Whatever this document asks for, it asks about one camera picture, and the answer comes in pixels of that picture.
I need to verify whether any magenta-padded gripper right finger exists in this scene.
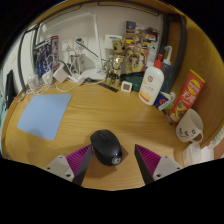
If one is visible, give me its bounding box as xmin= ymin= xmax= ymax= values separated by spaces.
xmin=134 ymin=143 xmax=184 ymax=185

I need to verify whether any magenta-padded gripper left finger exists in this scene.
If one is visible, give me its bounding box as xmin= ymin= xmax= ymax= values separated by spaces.
xmin=44 ymin=143 xmax=94 ymax=187

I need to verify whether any black computer mouse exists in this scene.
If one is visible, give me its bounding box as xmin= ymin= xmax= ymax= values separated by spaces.
xmin=89 ymin=129 xmax=124 ymax=167

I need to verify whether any light blue mouse pad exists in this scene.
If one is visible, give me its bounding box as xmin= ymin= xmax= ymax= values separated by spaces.
xmin=16 ymin=93 xmax=73 ymax=141

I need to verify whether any white tissue packet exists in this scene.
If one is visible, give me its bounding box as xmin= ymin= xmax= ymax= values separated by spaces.
xmin=182 ymin=142 xmax=203 ymax=167

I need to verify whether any white printed mug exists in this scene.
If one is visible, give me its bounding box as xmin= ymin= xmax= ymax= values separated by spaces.
xmin=175 ymin=108 xmax=205 ymax=144

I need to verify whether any red chips tube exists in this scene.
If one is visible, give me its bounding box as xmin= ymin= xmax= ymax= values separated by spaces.
xmin=168 ymin=69 xmax=206 ymax=125

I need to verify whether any white red-capped lotion bottle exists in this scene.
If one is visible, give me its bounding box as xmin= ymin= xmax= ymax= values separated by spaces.
xmin=138 ymin=53 xmax=165 ymax=107

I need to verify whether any small white desk clock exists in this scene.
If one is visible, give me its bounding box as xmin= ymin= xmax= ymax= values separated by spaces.
xmin=120 ymin=80 xmax=133 ymax=93

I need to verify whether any white power strip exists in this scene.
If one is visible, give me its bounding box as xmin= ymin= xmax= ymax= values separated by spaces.
xmin=68 ymin=73 xmax=86 ymax=86

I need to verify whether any dark green box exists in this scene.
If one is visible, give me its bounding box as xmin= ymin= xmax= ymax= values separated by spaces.
xmin=128 ymin=73 xmax=145 ymax=93

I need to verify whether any white plug charger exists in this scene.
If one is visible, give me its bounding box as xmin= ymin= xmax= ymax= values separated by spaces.
xmin=41 ymin=71 xmax=54 ymax=86

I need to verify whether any clear plastic jar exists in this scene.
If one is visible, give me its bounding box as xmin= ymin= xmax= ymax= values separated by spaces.
xmin=27 ymin=73 xmax=40 ymax=91

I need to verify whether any flat black strip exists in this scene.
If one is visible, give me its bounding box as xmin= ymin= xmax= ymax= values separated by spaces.
xmin=98 ymin=82 xmax=120 ymax=93

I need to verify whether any white adapter block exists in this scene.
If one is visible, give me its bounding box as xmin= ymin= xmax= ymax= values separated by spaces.
xmin=52 ymin=64 xmax=69 ymax=83

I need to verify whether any black hanging pouch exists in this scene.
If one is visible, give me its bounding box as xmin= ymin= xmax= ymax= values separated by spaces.
xmin=4 ymin=69 xmax=17 ymax=111

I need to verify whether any dark white-nozzle spray bottle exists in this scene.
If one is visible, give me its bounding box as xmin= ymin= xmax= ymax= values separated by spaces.
xmin=160 ymin=45 xmax=175 ymax=94

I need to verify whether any blue robot model box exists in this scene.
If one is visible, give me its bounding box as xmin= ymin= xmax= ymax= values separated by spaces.
xmin=32 ymin=35 xmax=60 ymax=79

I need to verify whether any brown tree figure toy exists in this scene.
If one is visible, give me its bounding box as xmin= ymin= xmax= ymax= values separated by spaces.
xmin=102 ymin=38 xmax=133 ymax=88

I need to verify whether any white cable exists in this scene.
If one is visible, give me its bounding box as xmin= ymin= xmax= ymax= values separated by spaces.
xmin=54 ymin=79 xmax=79 ymax=94
xmin=24 ymin=53 xmax=56 ymax=96

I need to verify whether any grey metal desk frame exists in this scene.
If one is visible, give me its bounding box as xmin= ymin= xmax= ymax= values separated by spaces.
xmin=18 ymin=1 xmax=188 ymax=98

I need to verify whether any dark plug cable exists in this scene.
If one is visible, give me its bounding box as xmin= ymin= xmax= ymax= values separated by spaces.
xmin=75 ymin=38 xmax=108 ymax=63

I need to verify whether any white wall socket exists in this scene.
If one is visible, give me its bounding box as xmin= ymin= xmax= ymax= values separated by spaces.
xmin=61 ymin=39 xmax=74 ymax=53
xmin=73 ymin=36 xmax=89 ymax=51

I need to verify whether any white blue-marked wall plate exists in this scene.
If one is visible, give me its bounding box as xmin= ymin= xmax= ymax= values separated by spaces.
xmin=104 ymin=34 xmax=124 ymax=51

